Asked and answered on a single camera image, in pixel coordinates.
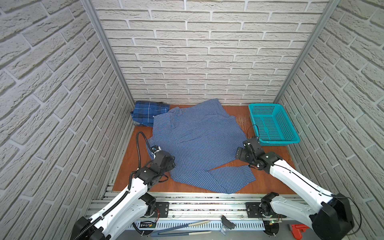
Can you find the small black clip tool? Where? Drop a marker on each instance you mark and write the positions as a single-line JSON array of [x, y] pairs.
[[226, 224]]

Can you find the right corner aluminium post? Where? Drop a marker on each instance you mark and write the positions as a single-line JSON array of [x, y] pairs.
[[327, 13]]

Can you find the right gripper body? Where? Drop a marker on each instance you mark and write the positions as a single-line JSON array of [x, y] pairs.
[[244, 156]]

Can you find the long blue-handled tongs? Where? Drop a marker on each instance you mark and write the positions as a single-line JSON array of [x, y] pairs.
[[175, 231]]

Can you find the red pipe wrench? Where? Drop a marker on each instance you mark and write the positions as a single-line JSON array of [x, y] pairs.
[[297, 230]]

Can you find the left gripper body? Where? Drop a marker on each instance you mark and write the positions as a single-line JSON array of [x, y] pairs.
[[171, 165]]

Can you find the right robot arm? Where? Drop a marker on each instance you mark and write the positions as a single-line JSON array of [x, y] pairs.
[[328, 215]]

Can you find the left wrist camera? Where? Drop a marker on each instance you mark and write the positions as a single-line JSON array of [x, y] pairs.
[[155, 149]]

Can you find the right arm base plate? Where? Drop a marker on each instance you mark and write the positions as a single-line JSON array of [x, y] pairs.
[[254, 212]]

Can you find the folded dark blue plaid shirt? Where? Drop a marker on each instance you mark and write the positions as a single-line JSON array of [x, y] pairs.
[[144, 112]]

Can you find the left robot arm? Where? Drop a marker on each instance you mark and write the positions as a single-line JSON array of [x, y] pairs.
[[128, 206]]

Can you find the corner aluminium post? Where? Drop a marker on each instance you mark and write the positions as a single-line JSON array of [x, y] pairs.
[[96, 22], [327, 13]]

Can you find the aluminium rail frame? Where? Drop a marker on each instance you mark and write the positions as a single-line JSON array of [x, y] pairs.
[[186, 208]]

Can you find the black round foot disc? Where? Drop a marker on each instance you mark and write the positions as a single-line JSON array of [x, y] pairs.
[[271, 229]]

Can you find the blue small-check shirt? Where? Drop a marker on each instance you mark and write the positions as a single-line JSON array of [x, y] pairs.
[[203, 139]]

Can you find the teal plastic basket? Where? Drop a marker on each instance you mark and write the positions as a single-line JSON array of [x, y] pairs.
[[272, 125]]

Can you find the left corner aluminium post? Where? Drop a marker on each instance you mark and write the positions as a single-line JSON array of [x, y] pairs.
[[96, 22]]

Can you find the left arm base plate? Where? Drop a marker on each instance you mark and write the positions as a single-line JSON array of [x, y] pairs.
[[158, 210]]

